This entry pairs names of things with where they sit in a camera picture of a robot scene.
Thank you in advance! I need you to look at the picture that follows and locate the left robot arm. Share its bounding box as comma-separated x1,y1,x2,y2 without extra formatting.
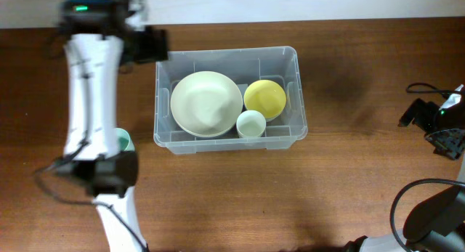
52,0,168,251

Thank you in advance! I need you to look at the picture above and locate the white label in bin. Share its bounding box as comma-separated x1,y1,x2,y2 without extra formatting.
238,84,248,95

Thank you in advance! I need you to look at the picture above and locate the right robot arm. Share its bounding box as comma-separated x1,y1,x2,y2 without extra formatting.
342,83,464,252

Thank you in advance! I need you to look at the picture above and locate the clear plastic storage bin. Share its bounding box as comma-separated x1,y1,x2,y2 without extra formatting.
153,46,308,155

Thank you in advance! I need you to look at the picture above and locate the green cup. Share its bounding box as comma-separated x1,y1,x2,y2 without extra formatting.
115,128,135,152

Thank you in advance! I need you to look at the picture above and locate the yellow small bowl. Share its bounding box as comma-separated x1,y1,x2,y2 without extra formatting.
243,80,287,120

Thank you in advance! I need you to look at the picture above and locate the cream large bowl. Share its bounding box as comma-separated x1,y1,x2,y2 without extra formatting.
170,71,243,138

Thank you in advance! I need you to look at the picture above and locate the cream cup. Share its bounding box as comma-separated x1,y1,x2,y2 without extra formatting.
236,110,267,138

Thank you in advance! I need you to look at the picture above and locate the green small bowl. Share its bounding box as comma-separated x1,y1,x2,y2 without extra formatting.
265,113,282,122

